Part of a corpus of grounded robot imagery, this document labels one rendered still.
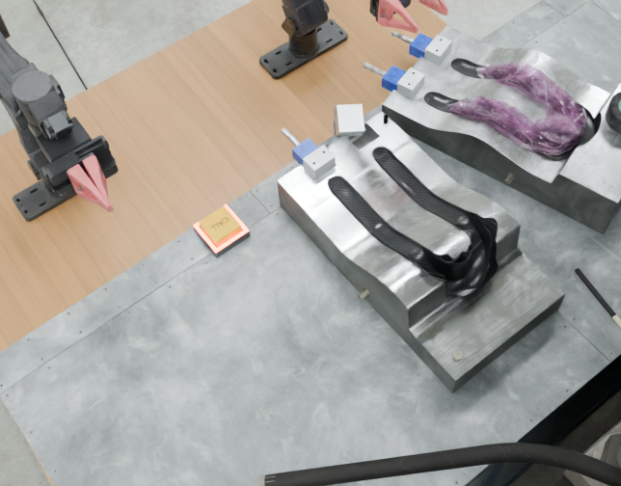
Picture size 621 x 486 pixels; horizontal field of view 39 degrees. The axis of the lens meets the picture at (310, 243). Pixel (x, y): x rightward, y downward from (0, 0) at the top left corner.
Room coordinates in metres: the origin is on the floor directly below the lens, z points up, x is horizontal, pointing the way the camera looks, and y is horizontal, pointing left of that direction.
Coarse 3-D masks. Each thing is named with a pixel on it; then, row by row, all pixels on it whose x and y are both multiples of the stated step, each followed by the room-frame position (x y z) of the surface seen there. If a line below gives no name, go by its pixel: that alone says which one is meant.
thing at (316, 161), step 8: (288, 136) 1.03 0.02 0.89; (296, 144) 1.01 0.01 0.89; (304, 144) 1.00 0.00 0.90; (312, 144) 1.00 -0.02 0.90; (296, 152) 0.99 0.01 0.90; (304, 152) 0.98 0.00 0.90; (312, 152) 0.97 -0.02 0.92; (320, 152) 0.97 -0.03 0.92; (328, 152) 0.97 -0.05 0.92; (296, 160) 0.99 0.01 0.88; (304, 160) 0.96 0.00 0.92; (312, 160) 0.96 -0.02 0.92; (320, 160) 0.95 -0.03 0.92; (328, 160) 0.95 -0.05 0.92; (304, 168) 0.96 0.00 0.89; (312, 168) 0.94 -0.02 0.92; (320, 168) 0.94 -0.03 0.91; (328, 168) 0.95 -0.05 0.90; (312, 176) 0.94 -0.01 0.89
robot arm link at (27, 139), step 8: (0, 96) 1.05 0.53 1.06; (8, 112) 1.04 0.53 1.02; (16, 128) 1.03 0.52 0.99; (24, 136) 1.01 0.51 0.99; (32, 136) 1.01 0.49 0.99; (24, 144) 1.00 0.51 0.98; (32, 144) 1.00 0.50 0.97; (32, 152) 0.99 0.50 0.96; (40, 152) 0.99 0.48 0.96; (32, 160) 0.99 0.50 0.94; (40, 160) 0.99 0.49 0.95; (40, 168) 0.98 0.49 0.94
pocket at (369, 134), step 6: (366, 126) 1.05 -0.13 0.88; (366, 132) 1.05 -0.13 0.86; (372, 132) 1.04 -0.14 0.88; (348, 138) 1.03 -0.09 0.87; (354, 138) 1.03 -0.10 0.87; (360, 138) 1.04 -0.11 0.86; (366, 138) 1.04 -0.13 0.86; (372, 138) 1.04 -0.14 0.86; (354, 144) 1.03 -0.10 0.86; (360, 144) 1.02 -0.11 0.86; (366, 144) 1.02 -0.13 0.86
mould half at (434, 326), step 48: (336, 144) 1.01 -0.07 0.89; (384, 144) 1.00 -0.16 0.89; (288, 192) 0.91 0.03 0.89; (384, 192) 0.89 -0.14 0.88; (336, 240) 0.80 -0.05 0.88; (432, 240) 0.76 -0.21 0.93; (384, 288) 0.68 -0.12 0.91; (432, 288) 0.66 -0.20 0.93; (480, 288) 0.69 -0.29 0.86; (528, 288) 0.68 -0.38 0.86; (432, 336) 0.61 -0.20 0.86; (480, 336) 0.60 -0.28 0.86
